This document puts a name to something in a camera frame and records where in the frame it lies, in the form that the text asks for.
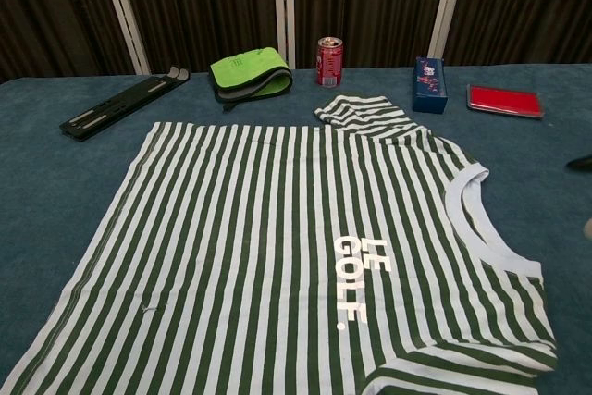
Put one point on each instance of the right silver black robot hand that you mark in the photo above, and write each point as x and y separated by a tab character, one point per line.
583	163

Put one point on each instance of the green white striped T-shirt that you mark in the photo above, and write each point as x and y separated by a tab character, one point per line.
231	228

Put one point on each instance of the red stamp pad case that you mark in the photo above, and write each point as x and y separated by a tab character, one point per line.
504	101

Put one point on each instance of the blue printed carton box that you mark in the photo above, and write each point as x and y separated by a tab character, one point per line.
430	90

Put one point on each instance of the red soda can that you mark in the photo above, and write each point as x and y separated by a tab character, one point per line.
329	66

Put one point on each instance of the green grey microfibre cloth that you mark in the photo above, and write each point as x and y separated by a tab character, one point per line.
240	71

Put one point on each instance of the black folding laptop stand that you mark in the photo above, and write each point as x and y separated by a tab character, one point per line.
115	106

